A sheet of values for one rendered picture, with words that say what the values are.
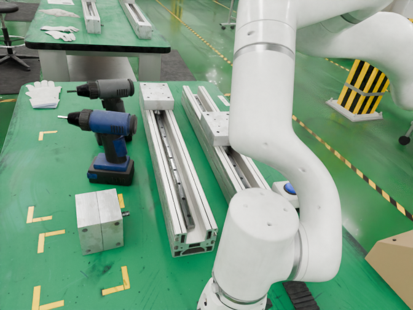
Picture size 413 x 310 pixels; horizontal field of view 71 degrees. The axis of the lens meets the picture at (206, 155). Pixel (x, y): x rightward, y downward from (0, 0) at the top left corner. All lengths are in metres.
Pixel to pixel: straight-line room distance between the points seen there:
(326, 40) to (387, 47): 0.12
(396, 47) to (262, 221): 0.47
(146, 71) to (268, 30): 1.91
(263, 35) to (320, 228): 0.26
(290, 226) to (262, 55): 0.22
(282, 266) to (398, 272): 0.50
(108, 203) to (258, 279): 0.42
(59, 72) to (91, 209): 1.67
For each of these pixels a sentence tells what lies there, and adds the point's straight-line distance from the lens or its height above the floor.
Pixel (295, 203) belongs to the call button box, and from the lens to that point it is 0.87.
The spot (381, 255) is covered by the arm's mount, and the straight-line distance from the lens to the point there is 0.86.
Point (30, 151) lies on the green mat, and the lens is 1.07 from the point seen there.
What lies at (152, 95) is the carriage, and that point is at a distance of 1.12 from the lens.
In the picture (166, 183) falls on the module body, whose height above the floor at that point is 0.86.
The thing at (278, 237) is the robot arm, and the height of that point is 1.13.
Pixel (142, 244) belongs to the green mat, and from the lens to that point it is 0.74.
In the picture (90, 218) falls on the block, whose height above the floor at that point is 0.87.
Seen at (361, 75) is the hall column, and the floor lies 0.46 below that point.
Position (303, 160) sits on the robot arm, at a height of 1.17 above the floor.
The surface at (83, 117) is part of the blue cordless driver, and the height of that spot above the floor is 0.99.
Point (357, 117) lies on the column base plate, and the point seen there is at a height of 0.04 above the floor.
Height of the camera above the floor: 1.37
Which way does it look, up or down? 35 degrees down
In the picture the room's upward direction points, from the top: 10 degrees clockwise
